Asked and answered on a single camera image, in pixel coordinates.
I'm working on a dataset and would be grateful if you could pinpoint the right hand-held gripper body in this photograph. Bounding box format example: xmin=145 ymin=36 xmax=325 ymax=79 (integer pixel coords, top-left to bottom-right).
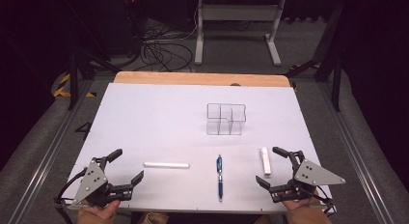
xmin=270 ymin=151 xmax=346 ymax=203

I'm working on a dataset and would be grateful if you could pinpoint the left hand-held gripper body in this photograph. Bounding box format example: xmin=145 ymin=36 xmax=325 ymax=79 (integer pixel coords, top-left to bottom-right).
xmin=70 ymin=157 xmax=134 ymax=208

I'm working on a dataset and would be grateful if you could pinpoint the white glue stick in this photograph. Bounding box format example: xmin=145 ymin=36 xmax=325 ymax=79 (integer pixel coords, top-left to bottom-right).
xmin=259 ymin=147 xmax=272 ymax=177

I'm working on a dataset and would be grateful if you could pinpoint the long white pen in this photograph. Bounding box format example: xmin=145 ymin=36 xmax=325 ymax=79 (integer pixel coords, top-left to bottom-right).
xmin=143 ymin=161 xmax=191 ymax=170

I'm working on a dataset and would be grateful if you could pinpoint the blue pen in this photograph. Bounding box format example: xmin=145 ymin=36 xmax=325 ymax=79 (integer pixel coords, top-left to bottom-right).
xmin=216 ymin=154 xmax=224 ymax=203

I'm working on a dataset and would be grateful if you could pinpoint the clear plastic pen organizer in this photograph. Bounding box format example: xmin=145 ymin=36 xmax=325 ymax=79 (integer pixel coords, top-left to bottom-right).
xmin=205 ymin=102 xmax=247 ymax=136

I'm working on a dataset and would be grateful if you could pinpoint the person's right hand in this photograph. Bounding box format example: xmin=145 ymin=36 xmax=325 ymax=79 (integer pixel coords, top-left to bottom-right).
xmin=282 ymin=197 xmax=323 ymax=212

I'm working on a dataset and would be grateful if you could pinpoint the person's left hand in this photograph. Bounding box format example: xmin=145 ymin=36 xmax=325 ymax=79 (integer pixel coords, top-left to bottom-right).
xmin=81 ymin=199 xmax=122 ymax=220

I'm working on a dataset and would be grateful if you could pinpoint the black floor tape mark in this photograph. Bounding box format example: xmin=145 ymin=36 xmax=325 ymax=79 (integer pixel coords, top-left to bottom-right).
xmin=74 ymin=121 xmax=94 ymax=142

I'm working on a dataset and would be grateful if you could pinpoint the yellow black hazard tape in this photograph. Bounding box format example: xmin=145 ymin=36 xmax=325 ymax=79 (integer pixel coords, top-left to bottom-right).
xmin=52 ymin=72 xmax=97 ymax=98

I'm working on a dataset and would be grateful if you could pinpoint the black metal stand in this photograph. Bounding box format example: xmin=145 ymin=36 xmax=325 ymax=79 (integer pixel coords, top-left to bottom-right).
xmin=66 ymin=48 xmax=121 ymax=111
xmin=285 ymin=1 xmax=343 ymax=113

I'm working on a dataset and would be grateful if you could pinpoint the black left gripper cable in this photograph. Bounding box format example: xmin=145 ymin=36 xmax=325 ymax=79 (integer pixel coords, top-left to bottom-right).
xmin=55 ymin=175 xmax=89 ymax=207

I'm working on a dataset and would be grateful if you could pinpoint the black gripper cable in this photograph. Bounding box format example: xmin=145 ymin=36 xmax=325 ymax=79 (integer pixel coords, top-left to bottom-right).
xmin=55 ymin=175 xmax=89 ymax=207
xmin=308 ymin=184 xmax=338 ymax=216

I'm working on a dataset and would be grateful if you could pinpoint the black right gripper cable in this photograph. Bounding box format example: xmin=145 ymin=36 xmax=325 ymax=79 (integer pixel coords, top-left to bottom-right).
xmin=308 ymin=184 xmax=338 ymax=216

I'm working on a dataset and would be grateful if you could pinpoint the aluminium floor rail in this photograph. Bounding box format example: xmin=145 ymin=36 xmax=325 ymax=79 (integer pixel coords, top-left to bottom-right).
xmin=316 ymin=81 xmax=399 ymax=224
xmin=14 ymin=78 xmax=97 ymax=224

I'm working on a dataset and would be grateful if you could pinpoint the bundle of black floor cables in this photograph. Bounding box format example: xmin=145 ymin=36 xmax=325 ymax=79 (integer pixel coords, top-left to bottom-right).
xmin=136 ymin=19 xmax=195 ymax=73

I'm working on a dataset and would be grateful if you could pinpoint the white metal desk frame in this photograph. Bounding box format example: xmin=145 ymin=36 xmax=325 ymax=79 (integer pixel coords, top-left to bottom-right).
xmin=194 ymin=0 xmax=286 ymax=67

